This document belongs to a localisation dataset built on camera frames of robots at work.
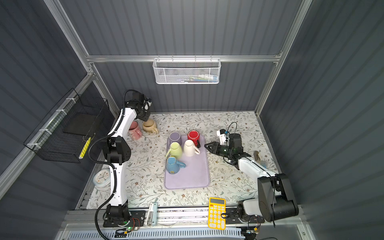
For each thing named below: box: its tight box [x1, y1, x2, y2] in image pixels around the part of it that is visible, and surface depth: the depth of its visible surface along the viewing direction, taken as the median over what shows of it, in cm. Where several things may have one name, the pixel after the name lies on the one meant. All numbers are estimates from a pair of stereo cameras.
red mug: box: [187, 129, 201, 148], surface depth 98 cm
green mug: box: [165, 142, 182, 160], surface depth 91 cm
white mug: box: [183, 139, 201, 157], surface depth 94 cm
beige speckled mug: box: [142, 119, 159, 135], surface depth 104 cm
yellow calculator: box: [208, 197, 226, 231], surface depth 75 cm
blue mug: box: [166, 156, 187, 175], surface depth 87 cm
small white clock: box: [92, 168, 111, 187], surface depth 86 cm
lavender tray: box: [164, 134, 210, 190], surface depth 91 cm
